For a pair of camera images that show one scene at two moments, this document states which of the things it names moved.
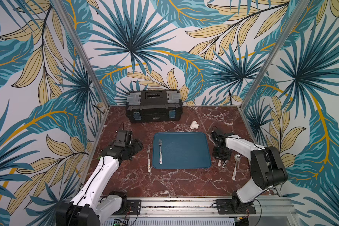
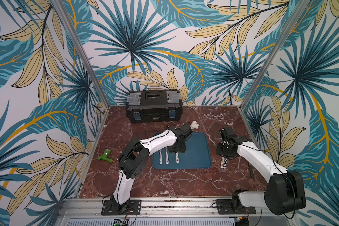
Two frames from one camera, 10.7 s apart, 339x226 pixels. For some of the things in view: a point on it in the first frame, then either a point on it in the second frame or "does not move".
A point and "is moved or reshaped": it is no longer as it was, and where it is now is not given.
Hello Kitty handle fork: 160,154 to 177,157
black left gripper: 138,146 to 172,149
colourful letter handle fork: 148,150 is moved or reshaped
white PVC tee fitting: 194,125 does not move
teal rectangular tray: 185,150 does not move
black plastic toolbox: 154,105 does not move
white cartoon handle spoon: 237,157 to 166,156
